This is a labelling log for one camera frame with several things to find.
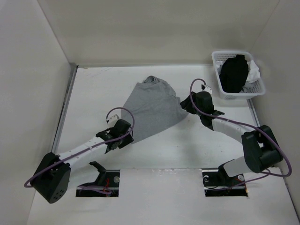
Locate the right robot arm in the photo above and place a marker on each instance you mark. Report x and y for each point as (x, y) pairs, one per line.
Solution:
(258, 143)

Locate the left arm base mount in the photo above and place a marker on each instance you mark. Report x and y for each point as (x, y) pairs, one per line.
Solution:
(106, 184)

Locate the black tank top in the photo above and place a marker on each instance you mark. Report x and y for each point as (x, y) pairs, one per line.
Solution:
(234, 73)

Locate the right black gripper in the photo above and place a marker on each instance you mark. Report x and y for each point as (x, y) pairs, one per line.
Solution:
(186, 104)

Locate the grey tank top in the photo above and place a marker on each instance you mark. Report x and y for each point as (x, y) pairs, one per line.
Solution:
(155, 107)

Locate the white tank top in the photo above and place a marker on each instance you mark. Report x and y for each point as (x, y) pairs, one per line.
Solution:
(253, 74)

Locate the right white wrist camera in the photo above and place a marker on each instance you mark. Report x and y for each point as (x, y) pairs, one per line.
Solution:
(206, 88)

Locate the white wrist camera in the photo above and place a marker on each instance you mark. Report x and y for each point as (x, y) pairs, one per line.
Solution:
(206, 88)
(113, 119)

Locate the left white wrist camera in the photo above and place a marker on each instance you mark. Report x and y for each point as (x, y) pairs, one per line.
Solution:
(113, 119)

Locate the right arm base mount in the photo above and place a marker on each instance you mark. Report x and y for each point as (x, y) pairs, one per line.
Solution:
(215, 185)

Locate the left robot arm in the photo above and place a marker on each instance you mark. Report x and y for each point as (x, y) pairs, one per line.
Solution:
(52, 177)

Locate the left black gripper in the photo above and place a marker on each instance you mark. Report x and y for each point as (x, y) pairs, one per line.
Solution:
(128, 140)

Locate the white plastic basket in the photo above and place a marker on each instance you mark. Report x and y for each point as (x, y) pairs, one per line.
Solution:
(258, 88)

